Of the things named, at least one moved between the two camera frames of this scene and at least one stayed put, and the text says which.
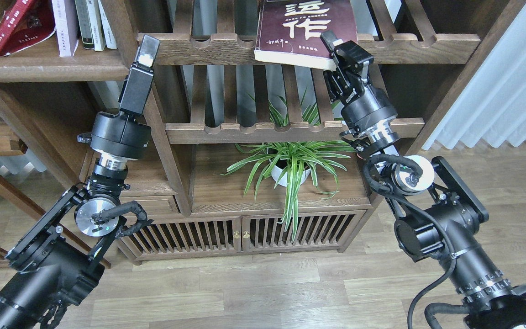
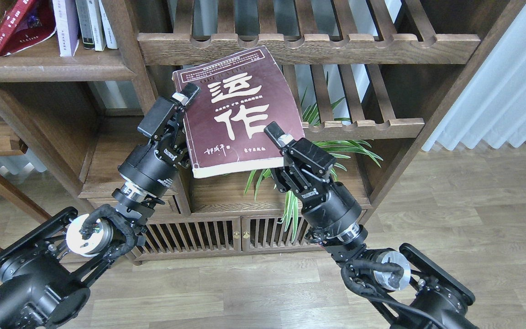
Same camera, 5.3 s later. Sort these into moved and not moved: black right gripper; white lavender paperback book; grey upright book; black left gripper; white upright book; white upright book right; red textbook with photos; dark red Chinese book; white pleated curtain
Moved: black left gripper; black right gripper; dark red Chinese book
Not moved: grey upright book; white lavender paperback book; white pleated curtain; white upright book right; white upright book; red textbook with photos
